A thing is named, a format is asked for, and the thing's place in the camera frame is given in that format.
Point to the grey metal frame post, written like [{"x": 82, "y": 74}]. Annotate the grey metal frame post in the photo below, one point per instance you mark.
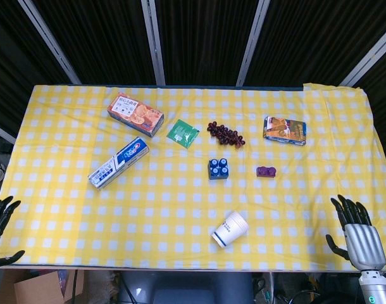
[
  {"x": 153, "y": 41},
  {"x": 50, "y": 38},
  {"x": 252, "y": 41},
  {"x": 370, "y": 57}
]

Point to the orange biscuit box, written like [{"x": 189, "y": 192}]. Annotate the orange biscuit box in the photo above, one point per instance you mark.
[{"x": 136, "y": 114}]

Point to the yellow white checkered tablecloth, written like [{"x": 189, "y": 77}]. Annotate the yellow white checkered tablecloth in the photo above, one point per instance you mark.
[{"x": 186, "y": 202}]

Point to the purple toy block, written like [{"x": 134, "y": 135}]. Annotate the purple toy block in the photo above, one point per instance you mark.
[{"x": 266, "y": 171}]

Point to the green sachet packet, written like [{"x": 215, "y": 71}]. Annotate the green sachet packet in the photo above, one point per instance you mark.
[{"x": 183, "y": 133}]

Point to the brown cardboard box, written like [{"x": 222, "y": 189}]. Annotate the brown cardboard box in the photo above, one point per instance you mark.
[{"x": 38, "y": 286}]

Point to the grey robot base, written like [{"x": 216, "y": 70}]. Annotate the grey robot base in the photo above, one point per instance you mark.
[{"x": 186, "y": 287}]

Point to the blue plastic building brick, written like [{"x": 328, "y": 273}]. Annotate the blue plastic building brick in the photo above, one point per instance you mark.
[{"x": 218, "y": 168}]

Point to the white paper cup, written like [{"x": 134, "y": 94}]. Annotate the white paper cup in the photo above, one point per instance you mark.
[{"x": 229, "y": 231}]

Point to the bunch of dark red grapes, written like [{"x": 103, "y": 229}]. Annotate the bunch of dark red grapes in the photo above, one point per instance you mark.
[{"x": 225, "y": 134}]

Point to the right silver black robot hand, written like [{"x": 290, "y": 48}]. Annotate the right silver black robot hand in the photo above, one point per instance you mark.
[{"x": 364, "y": 241}]

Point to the blue white toothpaste box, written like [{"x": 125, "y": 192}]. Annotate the blue white toothpaste box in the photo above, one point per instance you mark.
[{"x": 118, "y": 163}]

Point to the orange brown snack box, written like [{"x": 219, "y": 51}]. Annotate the orange brown snack box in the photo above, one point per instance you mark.
[{"x": 285, "y": 130}]

